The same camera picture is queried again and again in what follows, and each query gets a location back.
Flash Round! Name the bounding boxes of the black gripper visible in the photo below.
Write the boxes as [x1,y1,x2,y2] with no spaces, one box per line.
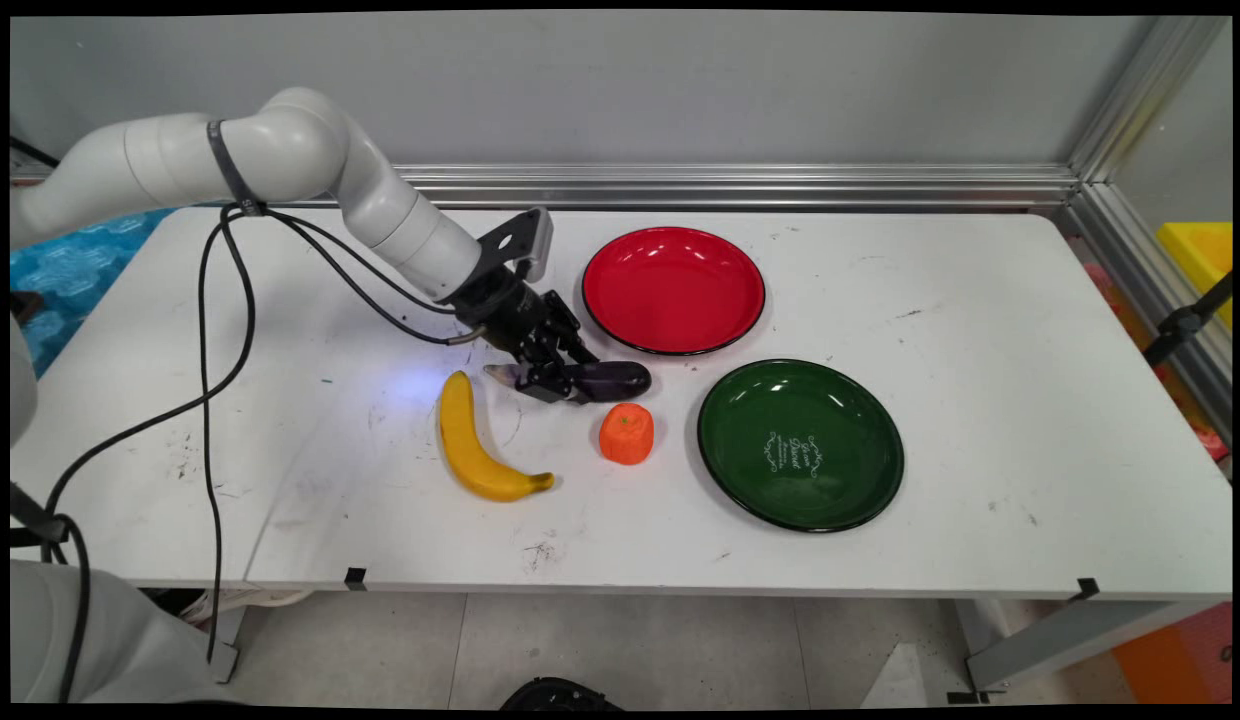
[447,262,601,405]

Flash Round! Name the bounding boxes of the dark purple toy eggplant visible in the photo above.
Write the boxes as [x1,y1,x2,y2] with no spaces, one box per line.
[483,360,653,403]

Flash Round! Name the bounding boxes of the grey robot base cover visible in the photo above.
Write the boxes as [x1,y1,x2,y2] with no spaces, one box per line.
[10,558,246,704]

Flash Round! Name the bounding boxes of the orange toy tangerine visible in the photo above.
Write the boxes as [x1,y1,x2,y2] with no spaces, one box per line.
[598,403,655,466]

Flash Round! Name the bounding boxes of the red enamel plate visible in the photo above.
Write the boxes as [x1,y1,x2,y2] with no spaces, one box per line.
[581,226,767,357]

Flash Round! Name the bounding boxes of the yellow toy banana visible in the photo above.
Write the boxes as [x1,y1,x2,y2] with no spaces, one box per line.
[438,371,556,503]

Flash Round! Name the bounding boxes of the green enamel plate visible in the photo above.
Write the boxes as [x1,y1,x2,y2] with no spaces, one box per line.
[696,359,905,534]

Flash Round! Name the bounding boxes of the black round object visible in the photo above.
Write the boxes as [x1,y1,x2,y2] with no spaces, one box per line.
[500,677,623,712]

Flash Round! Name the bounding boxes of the grey table leg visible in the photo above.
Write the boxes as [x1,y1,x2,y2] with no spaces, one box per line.
[205,600,247,685]
[948,598,1221,706]

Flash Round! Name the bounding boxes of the blue patterned cloth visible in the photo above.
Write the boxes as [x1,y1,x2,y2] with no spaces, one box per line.
[10,208,177,379]

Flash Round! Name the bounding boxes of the yellow plastic bin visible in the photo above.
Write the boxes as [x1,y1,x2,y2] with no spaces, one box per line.
[1156,222,1233,331]

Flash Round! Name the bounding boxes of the orange box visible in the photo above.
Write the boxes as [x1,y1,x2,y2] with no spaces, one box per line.
[1113,600,1233,704]

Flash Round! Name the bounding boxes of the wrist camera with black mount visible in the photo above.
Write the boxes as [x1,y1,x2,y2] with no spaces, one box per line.
[477,207,555,284]

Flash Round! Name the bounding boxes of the black cable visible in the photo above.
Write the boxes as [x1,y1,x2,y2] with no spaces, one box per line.
[197,205,231,663]
[270,210,459,315]
[38,208,258,704]
[263,208,481,347]

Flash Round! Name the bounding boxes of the aluminium frame rail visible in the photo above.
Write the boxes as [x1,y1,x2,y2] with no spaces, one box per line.
[1055,180,1233,441]
[10,162,1081,211]

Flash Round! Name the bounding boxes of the grey strap on arm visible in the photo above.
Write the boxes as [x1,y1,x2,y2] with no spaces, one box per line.
[206,120,267,217]

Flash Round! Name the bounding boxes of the black cable clamp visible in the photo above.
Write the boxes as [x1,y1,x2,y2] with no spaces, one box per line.
[10,483,71,548]

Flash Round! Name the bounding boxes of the aluminium frame post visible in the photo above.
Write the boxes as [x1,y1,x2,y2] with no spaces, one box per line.
[1068,15,1231,186]

